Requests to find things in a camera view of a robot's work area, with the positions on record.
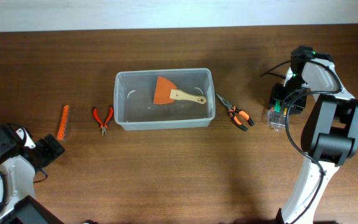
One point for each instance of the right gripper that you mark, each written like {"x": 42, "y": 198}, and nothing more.
{"x": 282, "y": 101}

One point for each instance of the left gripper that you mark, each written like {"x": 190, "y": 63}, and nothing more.
{"x": 52, "y": 147}

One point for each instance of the clear case of screwdrivers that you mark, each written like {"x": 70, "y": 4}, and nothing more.
{"x": 276, "y": 116}

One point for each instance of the orange scraper with wooden handle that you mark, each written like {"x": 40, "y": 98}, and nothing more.
{"x": 167, "y": 92}

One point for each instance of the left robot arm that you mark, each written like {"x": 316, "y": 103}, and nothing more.
{"x": 21, "y": 159}

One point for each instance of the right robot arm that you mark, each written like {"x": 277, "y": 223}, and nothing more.
{"x": 330, "y": 135}

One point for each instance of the clear plastic container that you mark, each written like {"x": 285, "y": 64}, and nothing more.
{"x": 134, "y": 107}

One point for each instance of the orange drill bit holder strip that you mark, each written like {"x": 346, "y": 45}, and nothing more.
{"x": 63, "y": 123}

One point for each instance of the orange-black needle nose pliers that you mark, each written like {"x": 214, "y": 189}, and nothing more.
{"x": 233, "y": 110}

